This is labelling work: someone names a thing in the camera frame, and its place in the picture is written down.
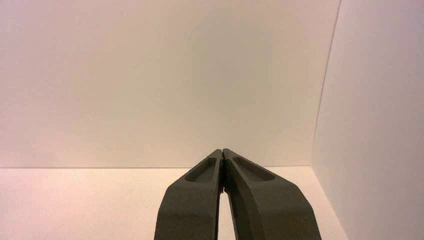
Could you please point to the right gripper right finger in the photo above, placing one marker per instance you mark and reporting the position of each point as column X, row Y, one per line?
column 268, row 208

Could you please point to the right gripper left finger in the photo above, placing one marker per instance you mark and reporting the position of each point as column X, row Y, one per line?
column 192, row 205

